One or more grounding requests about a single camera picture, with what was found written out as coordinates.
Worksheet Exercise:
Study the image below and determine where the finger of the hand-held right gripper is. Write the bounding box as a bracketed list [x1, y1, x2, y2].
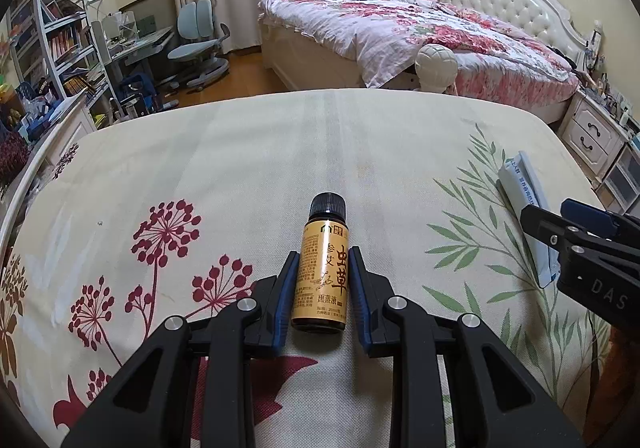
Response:
[560, 198, 640, 244]
[520, 204, 640, 274]

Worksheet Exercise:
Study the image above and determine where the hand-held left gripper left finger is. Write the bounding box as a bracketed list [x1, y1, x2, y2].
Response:
[60, 250, 301, 448]

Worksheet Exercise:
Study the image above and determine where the small brown bottle yellow label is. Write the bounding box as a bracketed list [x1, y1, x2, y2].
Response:
[291, 192, 349, 333]

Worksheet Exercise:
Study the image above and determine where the clear plastic drawer unit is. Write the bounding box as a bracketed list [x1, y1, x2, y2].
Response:
[602, 143, 640, 209]

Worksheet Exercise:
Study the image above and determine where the pile of nightstand items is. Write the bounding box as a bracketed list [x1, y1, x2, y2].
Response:
[582, 25, 640, 129]

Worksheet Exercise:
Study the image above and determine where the white cabinet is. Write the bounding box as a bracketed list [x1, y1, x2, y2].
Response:
[0, 95, 96, 249]

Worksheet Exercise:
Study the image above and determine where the grey study desk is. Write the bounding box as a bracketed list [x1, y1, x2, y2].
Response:
[92, 13, 176, 119]

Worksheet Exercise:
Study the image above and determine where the light blue desk chair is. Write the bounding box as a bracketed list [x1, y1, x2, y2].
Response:
[167, 0, 232, 91]

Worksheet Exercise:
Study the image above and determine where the white grey wrapper packet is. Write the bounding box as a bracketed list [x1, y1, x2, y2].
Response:
[497, 151, 561, 288]

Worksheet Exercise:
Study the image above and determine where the printed floral cloth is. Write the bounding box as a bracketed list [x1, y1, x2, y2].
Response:
[0, 88, 621, 448]

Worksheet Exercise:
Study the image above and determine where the pink floral quilt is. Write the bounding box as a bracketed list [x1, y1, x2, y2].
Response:
[257, 0, 583, 101]

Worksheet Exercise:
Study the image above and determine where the dark blue bag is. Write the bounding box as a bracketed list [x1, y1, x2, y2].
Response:
[120, 73, 161, 116]

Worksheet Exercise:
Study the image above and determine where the white bookshelf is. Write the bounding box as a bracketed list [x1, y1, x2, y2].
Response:
[7, 0, 118, 129]

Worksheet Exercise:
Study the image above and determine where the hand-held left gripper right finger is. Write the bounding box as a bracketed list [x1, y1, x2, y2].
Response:
[348, 245, 586, 448]

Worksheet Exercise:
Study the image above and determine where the white nightstand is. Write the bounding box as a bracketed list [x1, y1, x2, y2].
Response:
[557, 88, 631, 179]

